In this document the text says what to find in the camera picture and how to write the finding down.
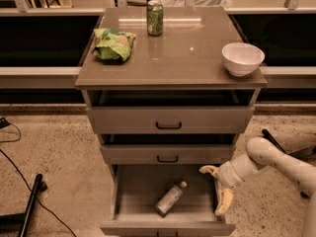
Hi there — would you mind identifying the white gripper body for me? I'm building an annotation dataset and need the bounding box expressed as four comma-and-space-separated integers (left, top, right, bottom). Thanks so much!
218, 161, 243, 189

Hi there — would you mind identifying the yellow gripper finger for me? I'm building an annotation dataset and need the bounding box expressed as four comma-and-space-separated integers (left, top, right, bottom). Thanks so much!
215, 188, 233, 216
199, 165, 218, 178

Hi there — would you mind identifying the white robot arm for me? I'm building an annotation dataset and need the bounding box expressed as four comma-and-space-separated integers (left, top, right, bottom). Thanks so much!
199, 137, 316, 237

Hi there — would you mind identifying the grey drawer cabinet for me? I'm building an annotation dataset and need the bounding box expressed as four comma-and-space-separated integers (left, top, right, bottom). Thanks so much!
74, 5, 268, 237

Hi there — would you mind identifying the bottom grey drawer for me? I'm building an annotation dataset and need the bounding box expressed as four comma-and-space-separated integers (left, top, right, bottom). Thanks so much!
101, 164, 235, 237

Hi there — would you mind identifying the grey drawer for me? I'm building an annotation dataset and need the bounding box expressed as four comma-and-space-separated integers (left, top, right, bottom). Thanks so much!
87, 107, 254, 134
101, 164, 235, 237
101, 145, 235, 165

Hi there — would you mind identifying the middle grey drawer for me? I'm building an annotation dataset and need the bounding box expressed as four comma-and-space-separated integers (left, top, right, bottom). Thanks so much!
101, 145, 235, 165

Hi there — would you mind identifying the top grey drawer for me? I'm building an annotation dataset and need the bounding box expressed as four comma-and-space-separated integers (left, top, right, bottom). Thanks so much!
87, 107, 254, 134

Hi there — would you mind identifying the white bowl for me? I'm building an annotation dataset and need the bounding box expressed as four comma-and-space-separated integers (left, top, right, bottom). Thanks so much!
221, 42, 265, 77

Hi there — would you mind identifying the green chip bag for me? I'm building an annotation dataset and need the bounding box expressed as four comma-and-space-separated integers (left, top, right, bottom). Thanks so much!
94, 28, 136, 61

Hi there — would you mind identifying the green soda can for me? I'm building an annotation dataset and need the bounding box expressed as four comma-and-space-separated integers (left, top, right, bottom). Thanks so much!
146, 0, 164, 36

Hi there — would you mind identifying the black stand leg left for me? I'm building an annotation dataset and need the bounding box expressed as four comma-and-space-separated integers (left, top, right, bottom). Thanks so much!
0, 174, 44, 237

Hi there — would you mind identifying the black middle drawer handle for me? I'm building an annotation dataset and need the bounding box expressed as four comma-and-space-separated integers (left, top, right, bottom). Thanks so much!
156, 156, 179, 164

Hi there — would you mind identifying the black drawer handle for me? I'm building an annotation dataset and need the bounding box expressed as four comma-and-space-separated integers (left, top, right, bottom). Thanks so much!
155, 121, 182, 129
156, 156, 179, 164

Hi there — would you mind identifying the black top drawer handle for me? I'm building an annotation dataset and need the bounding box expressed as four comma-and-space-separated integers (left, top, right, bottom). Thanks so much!
155, 121, 182, 129

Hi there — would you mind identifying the black floor cable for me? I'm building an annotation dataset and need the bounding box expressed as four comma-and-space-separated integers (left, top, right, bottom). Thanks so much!
0, 116, 77, 237

